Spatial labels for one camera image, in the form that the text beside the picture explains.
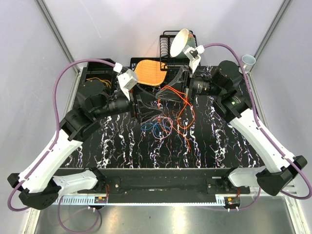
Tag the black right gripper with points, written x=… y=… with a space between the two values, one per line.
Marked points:
x=171 y=95

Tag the black tall dish rack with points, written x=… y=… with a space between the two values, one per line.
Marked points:
x=169 y=63

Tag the black low dish rack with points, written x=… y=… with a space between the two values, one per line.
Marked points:
x=154 y=89

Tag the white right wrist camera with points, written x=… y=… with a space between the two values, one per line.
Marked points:
x=194 y=56

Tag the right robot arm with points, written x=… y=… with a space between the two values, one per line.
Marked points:
x=280 y=165

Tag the white mug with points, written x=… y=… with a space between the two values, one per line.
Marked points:
x=247 y=62

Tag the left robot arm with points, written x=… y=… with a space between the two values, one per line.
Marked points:
x=38 y=185

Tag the green ceramic bowl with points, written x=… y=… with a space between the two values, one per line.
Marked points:
x=183 y=38

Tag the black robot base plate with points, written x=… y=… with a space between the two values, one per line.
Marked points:
x=160 y=186

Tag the orange woven mat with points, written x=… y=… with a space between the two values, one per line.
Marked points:
x=148 y=72

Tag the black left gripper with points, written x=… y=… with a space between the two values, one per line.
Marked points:
x=145 y=112

